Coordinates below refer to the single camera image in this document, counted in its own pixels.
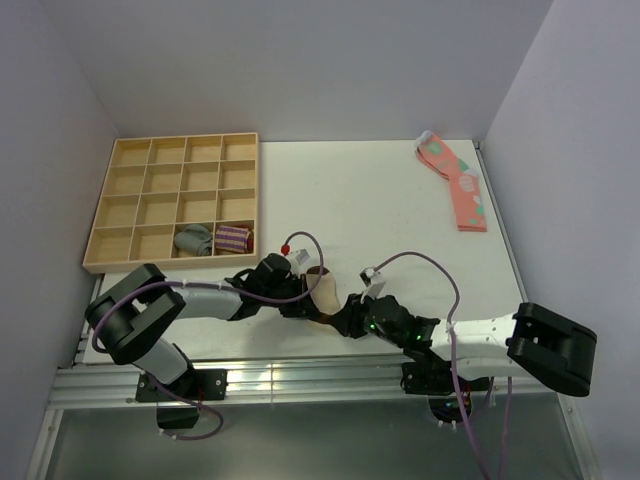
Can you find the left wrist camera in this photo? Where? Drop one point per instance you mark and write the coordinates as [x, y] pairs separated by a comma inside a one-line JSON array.
[[299, 260]]

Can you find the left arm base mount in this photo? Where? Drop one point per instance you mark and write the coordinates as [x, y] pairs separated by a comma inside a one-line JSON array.
[[182, 404]]

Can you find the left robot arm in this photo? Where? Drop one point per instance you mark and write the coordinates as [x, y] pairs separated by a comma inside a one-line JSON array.
[[130, 319]]

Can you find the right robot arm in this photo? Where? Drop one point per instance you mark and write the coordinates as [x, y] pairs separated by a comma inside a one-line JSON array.
[[532, 342]]

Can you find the grey rolled sock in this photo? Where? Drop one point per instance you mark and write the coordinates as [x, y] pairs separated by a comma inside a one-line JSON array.
[[194, 239]]

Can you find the aluminium front rail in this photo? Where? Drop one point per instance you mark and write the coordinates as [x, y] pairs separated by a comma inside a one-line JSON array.
[[329, 379]]

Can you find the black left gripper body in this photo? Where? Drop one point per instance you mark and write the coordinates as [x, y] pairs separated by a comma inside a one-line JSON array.
[[290, 288]]

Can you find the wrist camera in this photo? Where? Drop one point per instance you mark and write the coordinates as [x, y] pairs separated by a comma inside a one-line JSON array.
[[299, 260], [374, 283]]

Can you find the wooden compartment tray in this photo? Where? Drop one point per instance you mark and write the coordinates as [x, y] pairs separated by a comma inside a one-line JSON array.
[[155, 186]]

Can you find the purple striped rolled sock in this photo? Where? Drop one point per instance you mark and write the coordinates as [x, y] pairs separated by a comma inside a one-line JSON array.
[[233, 239]]

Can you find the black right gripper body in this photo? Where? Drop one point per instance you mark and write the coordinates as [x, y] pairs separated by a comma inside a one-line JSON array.
[[359, 321]]

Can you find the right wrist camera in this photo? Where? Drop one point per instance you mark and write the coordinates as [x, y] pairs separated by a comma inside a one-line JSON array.
[[374, 283]]

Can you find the cream and brown sock pair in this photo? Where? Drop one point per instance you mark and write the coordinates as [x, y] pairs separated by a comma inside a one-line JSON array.
[[324, 296]]

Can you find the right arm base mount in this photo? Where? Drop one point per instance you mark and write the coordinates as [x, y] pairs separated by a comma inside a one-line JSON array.
[[438, 386]]

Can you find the pink patterned sock pair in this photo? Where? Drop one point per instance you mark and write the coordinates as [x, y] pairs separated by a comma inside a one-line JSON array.
[[463, 181]]

